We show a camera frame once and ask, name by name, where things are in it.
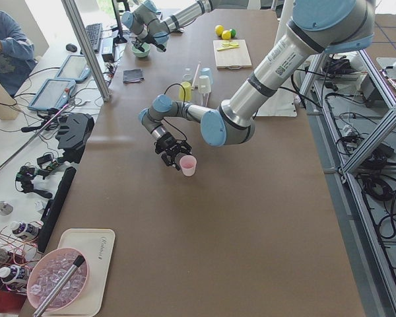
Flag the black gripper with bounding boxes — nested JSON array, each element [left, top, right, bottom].
[[155, 132, 191, 170], [133, 33, 166, 52]]

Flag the pink cup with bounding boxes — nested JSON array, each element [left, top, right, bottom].
[[179, 155, 197, 176]]

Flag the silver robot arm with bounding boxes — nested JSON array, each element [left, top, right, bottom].
[[121, 0, 220, 52], [139, 1, 375, 166]]

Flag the grey cup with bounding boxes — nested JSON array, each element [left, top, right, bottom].
[[182, 68, 193, 84]]

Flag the light blue cup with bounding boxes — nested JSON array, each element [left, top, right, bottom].
[[200, 67, 213, 85]]

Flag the yellow cup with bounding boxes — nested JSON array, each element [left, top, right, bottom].
[[178, 81, 192, 101]]

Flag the white cup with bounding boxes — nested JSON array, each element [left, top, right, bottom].
[[198, 76, 211, 94]]

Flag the mint green bowl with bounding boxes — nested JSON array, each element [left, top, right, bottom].
[[131, 43, 150, 58]]

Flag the grey folded cloth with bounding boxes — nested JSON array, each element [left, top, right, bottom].
[[123, 69, 144, 83]]

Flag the yellow lemon near board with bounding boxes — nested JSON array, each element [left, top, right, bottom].
[[214, 24, 224, 36]]

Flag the yellow lemon front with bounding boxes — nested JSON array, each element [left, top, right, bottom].
[[221, 30, 232, 40]]

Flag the black keyboard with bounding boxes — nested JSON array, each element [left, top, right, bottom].
[[85, 23, 102, 53]]

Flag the wooden cutting board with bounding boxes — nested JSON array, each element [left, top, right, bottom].
[[213, 40, 252, 69]]

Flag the yellow plastic knife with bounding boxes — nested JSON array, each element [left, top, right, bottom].
[[216, 46, 239, 52]]

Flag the blue teach pendant upper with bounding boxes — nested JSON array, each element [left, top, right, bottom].
[[28, 78, 76, 111]]

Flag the beige tray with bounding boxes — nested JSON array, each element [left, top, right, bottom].
[[32, 228, 116, 317]]

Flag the black long bar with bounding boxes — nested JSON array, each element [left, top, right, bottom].
[[37, 167, 77, 254]]

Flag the person in blue hoodie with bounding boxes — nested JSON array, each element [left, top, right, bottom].
[[0, 11, 37, 96]]

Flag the pink bowl with ice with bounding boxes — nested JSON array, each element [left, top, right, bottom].
[[27, 248, 89, 312]]

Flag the metal tongs in bowl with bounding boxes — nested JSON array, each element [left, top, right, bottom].
[[32, 255, 85, 317]]

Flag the green clamp stick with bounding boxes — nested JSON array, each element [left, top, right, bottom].
[[0, 103, 69, 171]]

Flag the white wire cup rack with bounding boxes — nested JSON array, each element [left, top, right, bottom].
[[192, 62, 213, 107]]

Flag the aluminium frame post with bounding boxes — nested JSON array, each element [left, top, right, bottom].
[[61, 0, 111, 102]]

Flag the black plastic bracket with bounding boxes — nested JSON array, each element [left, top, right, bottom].
[[55, 113, 94, 163]]

